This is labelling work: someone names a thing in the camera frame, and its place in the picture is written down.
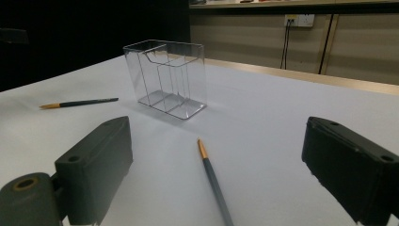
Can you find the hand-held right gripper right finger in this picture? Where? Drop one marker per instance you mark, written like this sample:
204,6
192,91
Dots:
354,169

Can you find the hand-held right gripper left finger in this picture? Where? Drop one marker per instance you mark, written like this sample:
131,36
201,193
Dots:
94,163

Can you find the dark pen with gold tip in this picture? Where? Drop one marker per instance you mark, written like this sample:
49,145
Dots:
213,179
84,102

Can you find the clear plastic divided container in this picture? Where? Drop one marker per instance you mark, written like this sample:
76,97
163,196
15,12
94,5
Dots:
171,102

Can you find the wooden table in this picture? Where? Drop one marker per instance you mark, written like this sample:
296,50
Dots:
313,77

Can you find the white table sheet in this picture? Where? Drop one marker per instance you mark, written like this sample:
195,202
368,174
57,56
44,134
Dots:
257,132

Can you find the black curtain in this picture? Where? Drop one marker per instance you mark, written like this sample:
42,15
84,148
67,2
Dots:
78,37

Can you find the dark horizontal beam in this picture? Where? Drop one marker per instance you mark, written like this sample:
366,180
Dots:
282,6

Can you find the white wall socket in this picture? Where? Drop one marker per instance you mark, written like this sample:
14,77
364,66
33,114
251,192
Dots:
302,20

